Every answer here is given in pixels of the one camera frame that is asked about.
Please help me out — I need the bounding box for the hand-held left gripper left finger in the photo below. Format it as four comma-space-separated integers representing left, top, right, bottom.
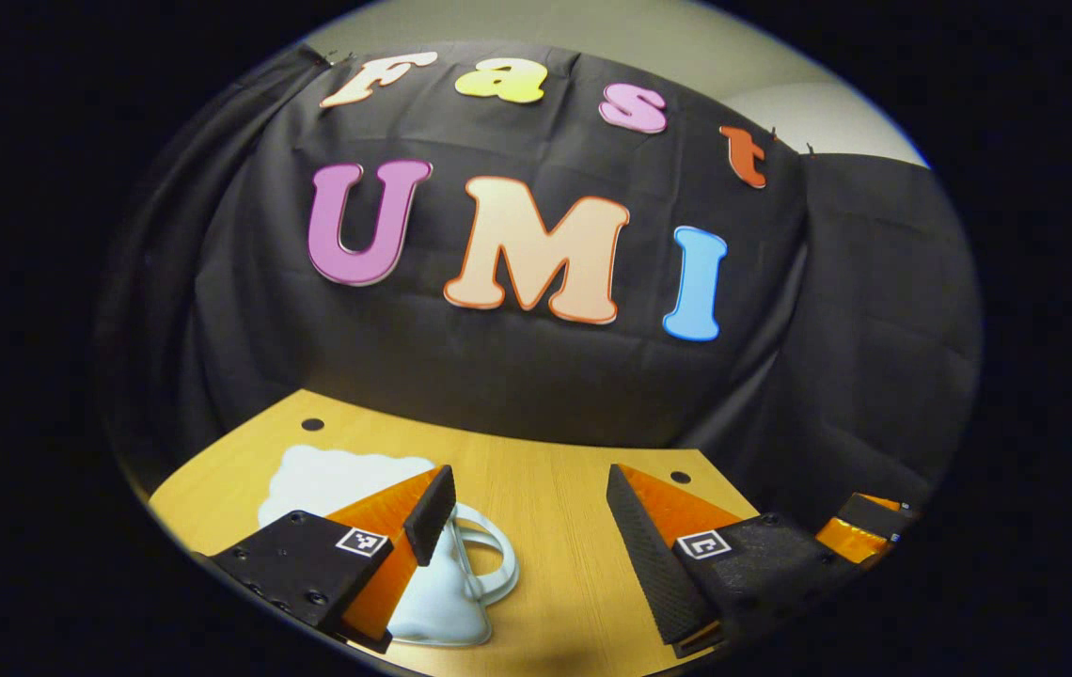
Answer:
207, 464, 458, 654

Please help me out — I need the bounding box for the light blue suitcase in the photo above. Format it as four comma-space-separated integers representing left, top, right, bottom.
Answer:
257, 445, 520, 648

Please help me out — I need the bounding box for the black backdrop cloth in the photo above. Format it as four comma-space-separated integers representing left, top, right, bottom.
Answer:
94, 42, 984, 527

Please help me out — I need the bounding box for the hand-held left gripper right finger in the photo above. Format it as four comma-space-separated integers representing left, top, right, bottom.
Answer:
606, 463, 861, 659

